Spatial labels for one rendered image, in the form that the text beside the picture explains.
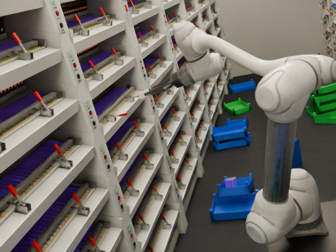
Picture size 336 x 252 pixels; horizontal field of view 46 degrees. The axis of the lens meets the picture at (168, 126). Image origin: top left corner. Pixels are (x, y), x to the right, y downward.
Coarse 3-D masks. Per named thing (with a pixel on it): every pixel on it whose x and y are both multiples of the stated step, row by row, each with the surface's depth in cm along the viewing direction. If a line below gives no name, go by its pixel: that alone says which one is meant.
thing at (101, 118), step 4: (132, 88) 211; (124, 92) 204; (128, 92) 205; (120, 96) 198; (116, 100) 193; (120, 100) 194; (124, 100) 197; (112, 104) 187; (116, 104) 189; (120, 104) 191; (108, 108) 182; (112, 108) 184; (104, 112) 178; (108, 112) 180; (100, 116) 173; (104, 116) 176; (100, 120) 171
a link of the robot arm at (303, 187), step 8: (296, 168) 175; (296, 176) 169; (304, 176) 168; (296, 184) 167; (304, 184) 167; (312, 184) 168; (296, 192) 166; (304, 192) 167; (312, 192) 168; (296, 200) 165; (304, 200) 166; (312, 200) 169; (304, 208) 166; (312, 208) 170; (304, 216) 168; (312, 216) 172
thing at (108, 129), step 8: (120, 80) 216; (128, 80) 215; (128, 88) 215; (136, 88) 216; (144, 88) 215; (128, 104) 195; (136, 104) 203; (120, 112) 185; (128, 112) 191; (120, 120) 180; (104, 128) 168; (112, 128) 171; (104, 136) 163
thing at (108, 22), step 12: (84, 0) 198; (72, 12) 188; (84, 12) 199; (96, 12) 205; (108, 12) 203; (120, 12) 202; (72, 24) 174; (84, 24) 174; (96, 24) 183; (108, 24) 186; (120, 24) 197; (72, 36) 148; (84, 36) 161; (96, 36) 170; (108, 36) 183; (84, 48) 160
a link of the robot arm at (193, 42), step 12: (180, 24) 172; (192, 24) 172; (180, 36) 171; (192, 36) 169; (204, 36) 167; (180, 48) 176; (192, 48) 170; (204, 48) 170; (216, 48) 164; (228, 48) 161; (192, 60) 178; (240, 60) 159; (252, 60) 157; (264, 60) 156; (276, 60) 150; (252, 72) 160; (264, 72) 154
